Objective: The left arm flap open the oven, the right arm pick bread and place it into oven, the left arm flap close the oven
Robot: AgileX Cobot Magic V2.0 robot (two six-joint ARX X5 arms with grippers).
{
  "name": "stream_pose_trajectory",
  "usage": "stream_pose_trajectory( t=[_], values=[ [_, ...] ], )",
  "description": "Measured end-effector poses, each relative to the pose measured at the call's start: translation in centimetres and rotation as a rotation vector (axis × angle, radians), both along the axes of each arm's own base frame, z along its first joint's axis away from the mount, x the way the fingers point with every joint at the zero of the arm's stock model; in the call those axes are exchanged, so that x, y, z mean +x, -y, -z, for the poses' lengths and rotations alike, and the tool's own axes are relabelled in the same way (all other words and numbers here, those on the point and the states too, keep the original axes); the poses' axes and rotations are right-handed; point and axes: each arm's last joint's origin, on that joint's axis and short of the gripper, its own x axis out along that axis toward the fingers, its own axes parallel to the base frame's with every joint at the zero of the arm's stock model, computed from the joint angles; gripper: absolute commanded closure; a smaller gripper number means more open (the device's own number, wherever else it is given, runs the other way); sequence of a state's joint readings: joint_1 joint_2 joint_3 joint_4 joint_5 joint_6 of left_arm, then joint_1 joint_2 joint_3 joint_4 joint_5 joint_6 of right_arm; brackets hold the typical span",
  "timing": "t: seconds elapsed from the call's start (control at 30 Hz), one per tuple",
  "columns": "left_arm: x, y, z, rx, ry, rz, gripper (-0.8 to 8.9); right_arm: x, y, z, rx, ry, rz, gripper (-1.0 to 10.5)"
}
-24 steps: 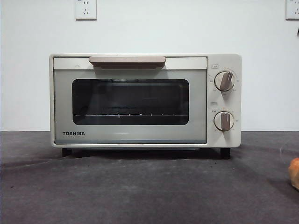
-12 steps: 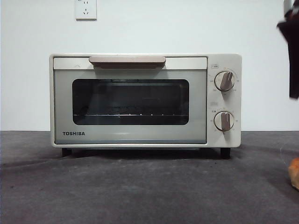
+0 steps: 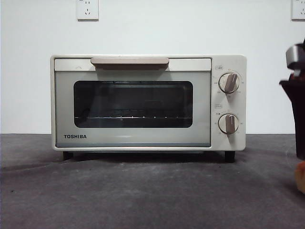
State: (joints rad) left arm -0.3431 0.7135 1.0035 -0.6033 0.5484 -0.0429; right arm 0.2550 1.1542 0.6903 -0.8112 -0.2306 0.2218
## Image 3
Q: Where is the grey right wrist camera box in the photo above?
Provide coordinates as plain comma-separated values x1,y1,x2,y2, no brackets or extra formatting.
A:
286,45,305,68

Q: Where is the white Toshiba toaster oven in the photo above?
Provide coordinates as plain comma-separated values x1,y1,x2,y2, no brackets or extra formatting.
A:
50,54,247,163

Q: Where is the beige oven knob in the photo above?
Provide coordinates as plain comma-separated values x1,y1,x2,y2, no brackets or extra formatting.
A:
218,73,240,94
218,113,240,135

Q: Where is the orange-brown bread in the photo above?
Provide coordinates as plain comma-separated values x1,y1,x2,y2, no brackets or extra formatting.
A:
294,160,305,191

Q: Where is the glass oven door beige handle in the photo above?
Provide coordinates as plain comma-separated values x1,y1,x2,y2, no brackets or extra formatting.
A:
54,57,212,148

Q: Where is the metal wire oven rack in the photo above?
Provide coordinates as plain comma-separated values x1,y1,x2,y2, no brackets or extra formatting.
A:
75,115,191,120

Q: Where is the white wall socket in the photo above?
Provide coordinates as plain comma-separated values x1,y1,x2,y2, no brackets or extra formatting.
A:
291,0,305,21
76,0,99,21

